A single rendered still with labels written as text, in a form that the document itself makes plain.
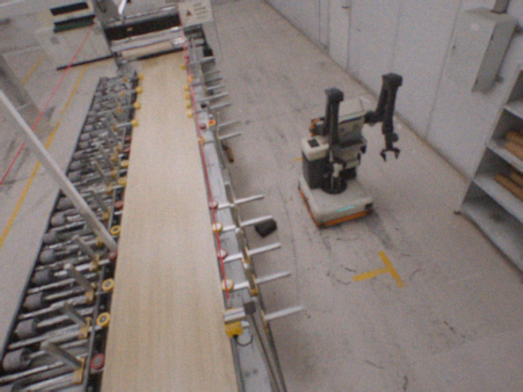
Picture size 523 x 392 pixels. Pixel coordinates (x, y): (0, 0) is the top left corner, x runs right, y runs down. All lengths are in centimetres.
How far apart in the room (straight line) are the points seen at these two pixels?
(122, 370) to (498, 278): 298
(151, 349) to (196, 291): 40
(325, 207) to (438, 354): 152
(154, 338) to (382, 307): 185
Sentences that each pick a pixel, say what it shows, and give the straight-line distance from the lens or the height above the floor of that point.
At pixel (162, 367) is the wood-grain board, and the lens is 199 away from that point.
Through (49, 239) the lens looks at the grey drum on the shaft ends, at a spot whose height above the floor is 84.
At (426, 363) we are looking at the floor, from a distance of 289.
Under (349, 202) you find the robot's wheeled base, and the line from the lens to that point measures 329.
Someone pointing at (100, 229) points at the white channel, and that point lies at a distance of 253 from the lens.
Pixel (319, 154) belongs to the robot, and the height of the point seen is 75.
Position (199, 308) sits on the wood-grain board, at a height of 90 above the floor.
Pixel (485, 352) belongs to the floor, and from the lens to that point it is 307.
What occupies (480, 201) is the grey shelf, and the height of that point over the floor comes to 14.
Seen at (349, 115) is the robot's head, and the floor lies 131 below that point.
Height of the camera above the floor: 265
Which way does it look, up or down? 44 degrees down
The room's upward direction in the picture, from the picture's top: 11 degrees counter-clockwise
